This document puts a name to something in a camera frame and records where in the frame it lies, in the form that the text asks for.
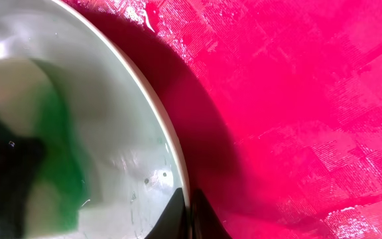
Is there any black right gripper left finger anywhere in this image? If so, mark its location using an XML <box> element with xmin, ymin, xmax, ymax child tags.
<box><xmin>145</xmin><ymin>188</ymin><xmax>188</xmax><ymax>239</ymax></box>

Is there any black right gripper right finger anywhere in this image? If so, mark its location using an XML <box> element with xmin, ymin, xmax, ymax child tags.
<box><xmin>191</xmin><ymin>189</ymin><xmax>231</xmax><ymax>239</ymax></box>

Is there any light blue plate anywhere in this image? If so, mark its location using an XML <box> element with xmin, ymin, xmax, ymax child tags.
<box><xmin>0</xmin><ymin>1</ymin><xmax>190</xmax><ymax>238</ymax></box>

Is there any green yellow sponge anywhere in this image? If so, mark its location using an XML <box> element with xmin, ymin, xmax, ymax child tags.
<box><xmin>0</xmin><ymin>58</ymin><xmax>88</xmax><ymax>238</ymax></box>

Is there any red plastic tray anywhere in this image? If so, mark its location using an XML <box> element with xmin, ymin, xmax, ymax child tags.
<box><xmin>70</xmin><ymin>0</ymin><xmax>382</xmax><ymax>238</ymax></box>

